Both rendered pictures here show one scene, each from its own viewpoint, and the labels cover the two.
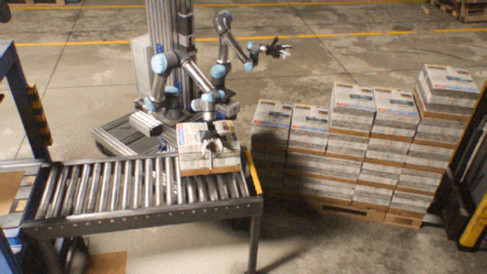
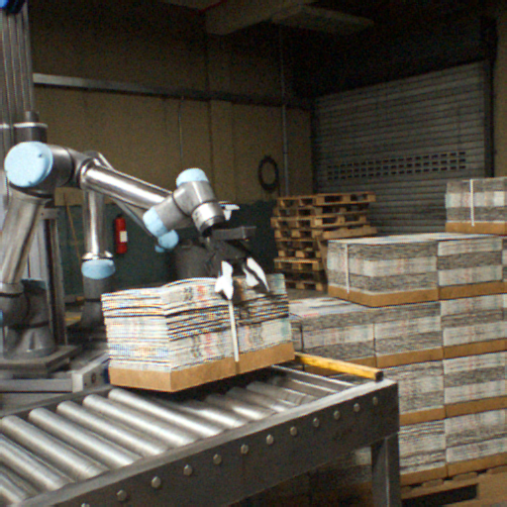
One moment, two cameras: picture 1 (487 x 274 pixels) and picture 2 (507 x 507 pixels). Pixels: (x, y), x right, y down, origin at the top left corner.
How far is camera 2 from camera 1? 159 cm
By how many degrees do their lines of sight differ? 41
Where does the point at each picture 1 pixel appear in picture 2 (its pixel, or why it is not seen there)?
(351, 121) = (405, 272)
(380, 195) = (488, 431)
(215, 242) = not seen: outside the picture
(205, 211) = (294, 437)
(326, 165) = not seen: hidden behind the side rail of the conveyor
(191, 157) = (191, 325)
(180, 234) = not seen: outside the picture
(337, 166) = (404, 383)
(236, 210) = (354, 422)
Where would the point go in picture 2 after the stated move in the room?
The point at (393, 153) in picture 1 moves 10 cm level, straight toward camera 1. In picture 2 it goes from (483, 323) to (494, 328)
